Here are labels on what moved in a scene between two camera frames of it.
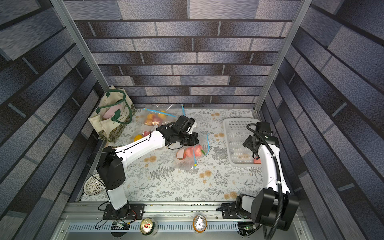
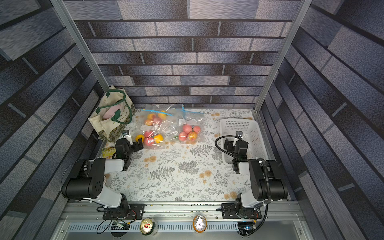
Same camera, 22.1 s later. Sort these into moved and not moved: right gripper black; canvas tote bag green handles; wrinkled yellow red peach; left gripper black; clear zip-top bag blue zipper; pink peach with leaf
Moved: wrinkled yellow red peach; left gripper black; right gripper black
Not moved: clear zip-top bag blue zipper; canvas tote bag green handles; pink peach with leaf
